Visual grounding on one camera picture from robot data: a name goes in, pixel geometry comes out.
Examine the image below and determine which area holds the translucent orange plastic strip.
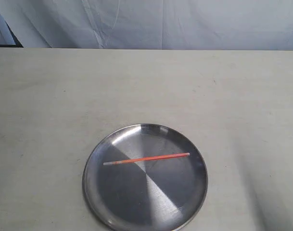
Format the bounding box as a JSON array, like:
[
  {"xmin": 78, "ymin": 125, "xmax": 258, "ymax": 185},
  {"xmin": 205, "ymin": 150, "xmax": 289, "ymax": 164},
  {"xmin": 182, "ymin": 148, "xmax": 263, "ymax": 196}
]
[{"xmin": 103, "ymin": 153, "xmax": 190, "ymax": 166}]

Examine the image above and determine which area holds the round stainless steel plate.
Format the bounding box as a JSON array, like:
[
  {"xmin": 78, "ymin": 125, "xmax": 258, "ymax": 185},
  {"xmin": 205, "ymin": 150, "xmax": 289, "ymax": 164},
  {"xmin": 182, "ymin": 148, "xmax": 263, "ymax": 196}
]
[{"xmin": 82, "ymin": 124, "xmax": 208, "ymax": 231}]

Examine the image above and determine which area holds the white backdrop cloth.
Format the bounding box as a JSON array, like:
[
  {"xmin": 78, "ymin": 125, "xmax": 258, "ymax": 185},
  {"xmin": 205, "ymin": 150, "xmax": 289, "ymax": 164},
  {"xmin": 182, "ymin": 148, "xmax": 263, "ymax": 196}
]
[{"xmin": 0, "ymin": 0, "xmax": 293, "ymax": 50}]

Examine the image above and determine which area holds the dark framed board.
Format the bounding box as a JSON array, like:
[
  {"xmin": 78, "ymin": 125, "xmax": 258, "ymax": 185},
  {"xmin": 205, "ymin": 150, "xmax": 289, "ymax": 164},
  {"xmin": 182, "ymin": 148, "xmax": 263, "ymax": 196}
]
[{"xmin": 0, "ymin": 13, "xmax": 23, "ymax": 48}]

